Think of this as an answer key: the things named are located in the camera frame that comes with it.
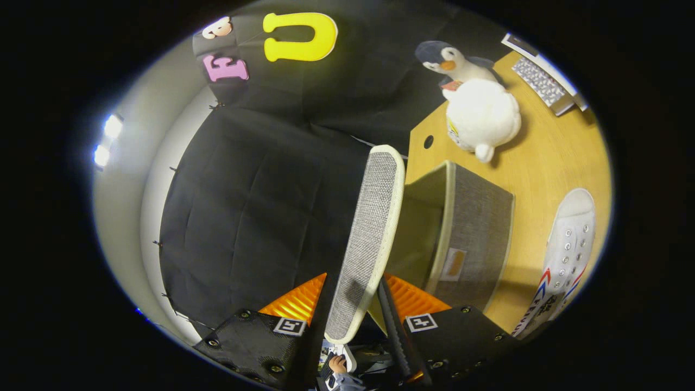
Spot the grey fabric storage box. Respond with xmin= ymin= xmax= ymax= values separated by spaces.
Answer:
xmin=380 ymin=160 xmax=515 ymax=335

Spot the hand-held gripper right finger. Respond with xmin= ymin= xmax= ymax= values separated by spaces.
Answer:
xmin=377 ymin=274 xmax=520 ymax=388

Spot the white book with portrait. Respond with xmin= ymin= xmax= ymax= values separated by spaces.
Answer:
xmin=501 ymin=33 xmax=589 ymax=112

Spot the white canvas shoe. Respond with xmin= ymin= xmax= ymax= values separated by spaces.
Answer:
xmin=512 ymin=188 xmax=597 ymax=338

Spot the grey patterned notebook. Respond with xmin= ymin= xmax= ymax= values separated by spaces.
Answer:
xmin=511 ymin=56 xmax=576 ymax=116

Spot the grey fabric storage box lid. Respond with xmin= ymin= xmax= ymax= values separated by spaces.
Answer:
xmin=325 ymin=144 xmax=406 ymax=344

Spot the white plush toy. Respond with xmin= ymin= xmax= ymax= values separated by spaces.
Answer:
xmin=443 ymin=79 xmax=522 ymax=163

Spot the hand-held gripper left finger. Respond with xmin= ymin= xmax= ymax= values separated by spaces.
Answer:
xmin=193 ymin=273 xmax=333 ymax=391

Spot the penguin plush toy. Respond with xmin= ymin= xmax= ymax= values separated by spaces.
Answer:
xmin=415 ymin=41 xmax=503 ymax=90

